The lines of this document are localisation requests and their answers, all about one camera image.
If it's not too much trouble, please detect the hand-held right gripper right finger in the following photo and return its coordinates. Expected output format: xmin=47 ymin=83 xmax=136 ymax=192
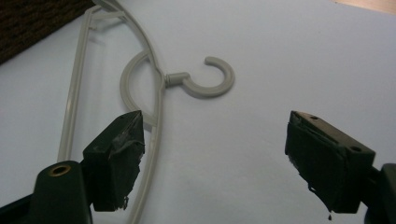
xmin=284 ymin=110 xmax=376 ymax=221

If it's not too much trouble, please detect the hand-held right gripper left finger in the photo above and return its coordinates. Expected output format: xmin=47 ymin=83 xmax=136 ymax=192
xmin=81 ymin=109 xmax=146 ymax=213

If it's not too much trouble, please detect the grey plastic clothes hanger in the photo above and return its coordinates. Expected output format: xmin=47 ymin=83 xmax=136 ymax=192
xmin=56 ymin=0 xmax=236 ymax=224

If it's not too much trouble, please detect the dark brown woven cloth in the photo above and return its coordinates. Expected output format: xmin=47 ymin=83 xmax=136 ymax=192
xmin=0 ymin=0 xmax=96 ymax=65

